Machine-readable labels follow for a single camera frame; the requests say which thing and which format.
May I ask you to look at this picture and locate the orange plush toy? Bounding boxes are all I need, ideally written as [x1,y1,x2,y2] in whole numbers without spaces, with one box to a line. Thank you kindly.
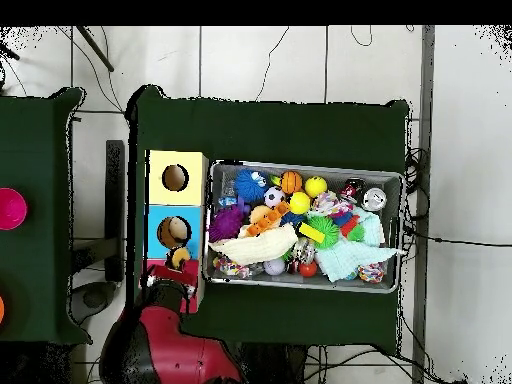
[166,245,192,270]

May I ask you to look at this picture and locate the cream muslin cloth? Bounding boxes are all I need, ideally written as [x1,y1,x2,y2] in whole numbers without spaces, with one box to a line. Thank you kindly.
[208,222,300,268]

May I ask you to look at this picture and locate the orange plastic toy block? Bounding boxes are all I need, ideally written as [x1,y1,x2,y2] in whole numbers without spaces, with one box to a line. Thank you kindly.
[245,201,290,239]

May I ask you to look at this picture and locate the mint green muslin cloth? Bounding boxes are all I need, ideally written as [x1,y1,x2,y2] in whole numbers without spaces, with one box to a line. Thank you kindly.
[313,205,401,284]

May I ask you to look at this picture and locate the wooden box with three holes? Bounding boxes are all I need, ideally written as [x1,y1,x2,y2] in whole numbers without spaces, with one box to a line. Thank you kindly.
[141,149,210,314]

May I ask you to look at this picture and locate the clear mesh bin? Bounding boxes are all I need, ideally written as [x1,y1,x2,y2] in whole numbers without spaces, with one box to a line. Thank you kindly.
[202,159,405,296]

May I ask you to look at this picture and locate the purple spiky ball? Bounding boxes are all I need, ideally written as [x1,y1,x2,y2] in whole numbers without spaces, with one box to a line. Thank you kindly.
[208,205,245,244]

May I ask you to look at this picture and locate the black stand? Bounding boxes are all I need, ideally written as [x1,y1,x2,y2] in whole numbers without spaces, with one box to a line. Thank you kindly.
[104,139,126,283]

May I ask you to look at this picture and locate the blue fuzzy ball with eyes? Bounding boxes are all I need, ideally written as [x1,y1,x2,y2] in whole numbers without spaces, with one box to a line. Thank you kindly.
[233,168,268,203]

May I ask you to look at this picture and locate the black and white soccer ball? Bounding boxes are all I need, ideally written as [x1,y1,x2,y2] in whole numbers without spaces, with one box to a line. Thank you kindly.
[263,186,288,209]

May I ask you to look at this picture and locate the yellow tennis ball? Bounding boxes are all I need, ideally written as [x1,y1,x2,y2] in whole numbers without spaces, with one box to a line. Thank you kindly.
[288,191,312,216]

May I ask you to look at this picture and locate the orange toy basketball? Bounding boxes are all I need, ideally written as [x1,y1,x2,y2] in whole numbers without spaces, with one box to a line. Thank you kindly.
[279,170,304,196]

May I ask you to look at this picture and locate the yellow smiley ball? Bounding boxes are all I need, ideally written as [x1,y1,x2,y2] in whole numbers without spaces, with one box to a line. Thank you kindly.
[304,175,328,199]

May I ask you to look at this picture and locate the pink ball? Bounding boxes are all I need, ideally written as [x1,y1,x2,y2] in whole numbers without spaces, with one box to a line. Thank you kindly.
[0,187,28,232]

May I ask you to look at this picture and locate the dark green tablecloth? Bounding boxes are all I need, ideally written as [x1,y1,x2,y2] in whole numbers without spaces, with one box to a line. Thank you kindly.
[0,86,94,346]
[125,84,410,348]

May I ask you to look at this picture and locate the silver drink can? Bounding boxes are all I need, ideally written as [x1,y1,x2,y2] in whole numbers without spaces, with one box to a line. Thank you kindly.
[361,187,388,212]

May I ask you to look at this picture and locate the black rod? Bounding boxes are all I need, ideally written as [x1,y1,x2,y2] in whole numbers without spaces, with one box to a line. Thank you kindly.
[75,25,115,73]

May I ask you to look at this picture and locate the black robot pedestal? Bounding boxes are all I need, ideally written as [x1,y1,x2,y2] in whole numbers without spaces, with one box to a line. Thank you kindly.
[239,343,309,384]

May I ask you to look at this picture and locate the black cable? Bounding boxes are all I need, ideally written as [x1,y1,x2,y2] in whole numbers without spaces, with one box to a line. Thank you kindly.
[403,227,512,248]

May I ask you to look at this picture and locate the grey metal rail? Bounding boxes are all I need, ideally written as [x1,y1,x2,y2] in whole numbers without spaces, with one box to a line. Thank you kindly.
[411,25,436,384]

